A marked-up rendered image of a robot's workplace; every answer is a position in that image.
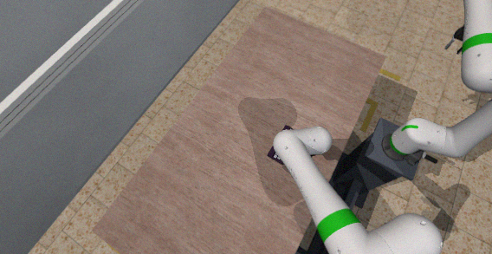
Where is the purple keyboard base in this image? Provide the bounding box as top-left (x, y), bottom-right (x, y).
top-left (267, 125), bottom-right (292, 165)

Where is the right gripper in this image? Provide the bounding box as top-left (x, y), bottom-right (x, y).
top-left (445, 25), bottom-right (464, 54)

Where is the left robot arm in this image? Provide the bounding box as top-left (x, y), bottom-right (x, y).
top-left (273, 126), bottom-right (443, 254)

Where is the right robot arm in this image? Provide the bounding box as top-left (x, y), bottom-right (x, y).
top-left (382, 0), bottom-right (492, 166)

